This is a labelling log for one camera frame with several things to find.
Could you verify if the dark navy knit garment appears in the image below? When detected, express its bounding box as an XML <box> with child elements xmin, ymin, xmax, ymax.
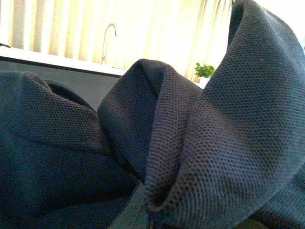
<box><xmin>0</xmin><ymin>0</ymin><xmax>305</xmax><ymax>229</ymax></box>

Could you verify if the dark counter cabinet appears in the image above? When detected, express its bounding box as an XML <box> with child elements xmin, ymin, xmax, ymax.
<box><xmin>0</xmin><ymin>54</ymin><xmax>121</xmax><ymax>109</ymax></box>

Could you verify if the green potted plant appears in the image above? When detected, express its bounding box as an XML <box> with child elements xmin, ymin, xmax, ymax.
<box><xmin>195</xmin><ymin>62</ymin><xmax>215</xmax><ymax>78</ymax></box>

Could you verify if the curved metal faucet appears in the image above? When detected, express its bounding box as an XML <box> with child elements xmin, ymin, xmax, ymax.
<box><xmin>101</xmin><ymin>23</ymin><xmax>117</xmax><ymax>65</ymax></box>

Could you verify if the cream vertical curtain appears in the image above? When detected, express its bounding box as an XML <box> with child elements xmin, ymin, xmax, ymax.
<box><xmin>0</xmin><ymin>0</ymin><xmax>233</xmax><ymax>82</ymax></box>

